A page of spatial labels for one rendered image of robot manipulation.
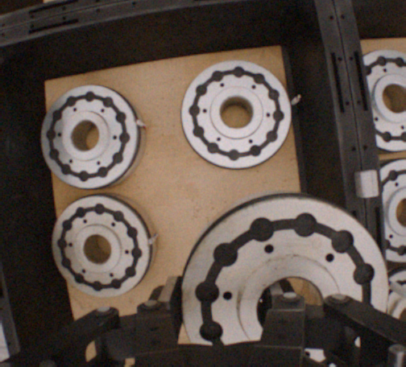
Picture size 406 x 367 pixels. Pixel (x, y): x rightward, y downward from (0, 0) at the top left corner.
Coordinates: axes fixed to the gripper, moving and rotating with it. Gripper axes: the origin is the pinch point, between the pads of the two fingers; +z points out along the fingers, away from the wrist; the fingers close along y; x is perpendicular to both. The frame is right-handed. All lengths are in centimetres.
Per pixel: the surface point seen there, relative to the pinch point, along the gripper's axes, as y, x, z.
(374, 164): 11.5, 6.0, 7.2
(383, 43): 19.3, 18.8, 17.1
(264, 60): 5.8, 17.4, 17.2
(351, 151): 9.8, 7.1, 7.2
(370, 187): 10.6, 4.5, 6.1
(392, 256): 16.5, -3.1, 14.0
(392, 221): 16.3, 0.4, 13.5
